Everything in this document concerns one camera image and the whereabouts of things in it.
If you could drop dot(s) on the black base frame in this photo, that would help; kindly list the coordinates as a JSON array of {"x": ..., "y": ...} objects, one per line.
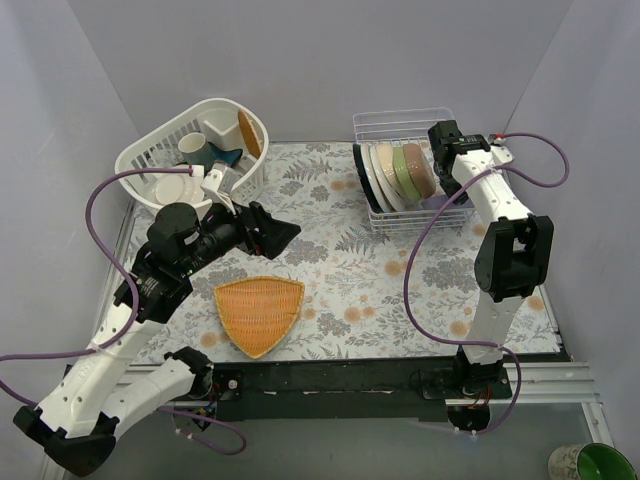
[{"x": 413, "y": 388}]

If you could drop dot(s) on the white plate in basket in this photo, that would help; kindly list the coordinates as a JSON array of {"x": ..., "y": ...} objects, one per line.
[{"x": 172, "y": 188}]

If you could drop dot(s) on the woven coaster in basket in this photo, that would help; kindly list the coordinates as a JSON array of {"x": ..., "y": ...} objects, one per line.
[{"x": 249, "y": 134}]

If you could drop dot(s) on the white cup in basket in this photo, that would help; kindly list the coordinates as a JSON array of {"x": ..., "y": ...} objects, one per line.
[{"x": 192, "y": 147}]

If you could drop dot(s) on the green square bowl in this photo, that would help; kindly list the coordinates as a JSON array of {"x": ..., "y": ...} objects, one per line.
[{"x": 403, "y": 176}]

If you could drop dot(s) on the pink square bowl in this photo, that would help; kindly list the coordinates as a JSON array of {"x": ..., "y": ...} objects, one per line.
[{"x": 419, "y": 170}]

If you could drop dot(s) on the green floral mug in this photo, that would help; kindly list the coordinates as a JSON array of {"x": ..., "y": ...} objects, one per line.
[{"x": 594, "y": 461}]

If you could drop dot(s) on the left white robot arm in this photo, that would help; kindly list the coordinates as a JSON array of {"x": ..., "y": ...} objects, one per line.
[{"x": 79, "y": 422}]

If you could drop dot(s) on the watermelon pattern plate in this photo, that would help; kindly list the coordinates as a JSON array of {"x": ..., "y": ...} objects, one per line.
[{"x": 383, "y": 204}]

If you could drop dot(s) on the white plastic basket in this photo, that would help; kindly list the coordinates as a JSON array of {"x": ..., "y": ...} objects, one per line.
[{"x": 157, "y": 153}]

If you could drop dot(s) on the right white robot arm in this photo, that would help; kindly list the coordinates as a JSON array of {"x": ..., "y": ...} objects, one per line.
[{"x": 511, "y": 262}]

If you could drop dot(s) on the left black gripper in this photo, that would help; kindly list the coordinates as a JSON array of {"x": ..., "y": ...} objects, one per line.
[{"x": 255, "y": 228}]

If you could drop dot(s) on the woven bamboo tray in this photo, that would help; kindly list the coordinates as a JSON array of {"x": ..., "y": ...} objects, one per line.
[{"x": 258, "y": 312}]

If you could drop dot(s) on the floral table mat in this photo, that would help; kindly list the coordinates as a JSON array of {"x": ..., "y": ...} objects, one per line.
[{"x": 367, "y": 294}]

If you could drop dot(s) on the white square container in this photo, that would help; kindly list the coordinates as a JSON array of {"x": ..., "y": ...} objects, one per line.
[{"x": 221, "y": 128}]

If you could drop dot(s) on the beige square bowl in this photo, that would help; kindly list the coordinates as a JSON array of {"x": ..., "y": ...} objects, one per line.
[{"x": 385, "y": 156}]

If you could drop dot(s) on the white wire dish rack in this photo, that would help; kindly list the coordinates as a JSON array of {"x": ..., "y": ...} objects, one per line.
[{"x": 398, "y": 128}]

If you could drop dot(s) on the purple square bowl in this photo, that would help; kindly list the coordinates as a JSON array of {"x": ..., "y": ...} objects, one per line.
[{"x": 437, "y": 201}]

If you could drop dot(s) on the red rimmed beige plate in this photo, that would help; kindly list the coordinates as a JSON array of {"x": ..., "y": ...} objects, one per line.
[{"x": 372, "y": 201}]

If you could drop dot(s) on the blue star dish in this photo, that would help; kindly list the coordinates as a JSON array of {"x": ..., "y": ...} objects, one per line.
[{"x": 230, "y": 158}]

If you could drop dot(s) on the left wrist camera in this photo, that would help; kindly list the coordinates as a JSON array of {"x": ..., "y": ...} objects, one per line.
[{"x": 218, "y": 183}]

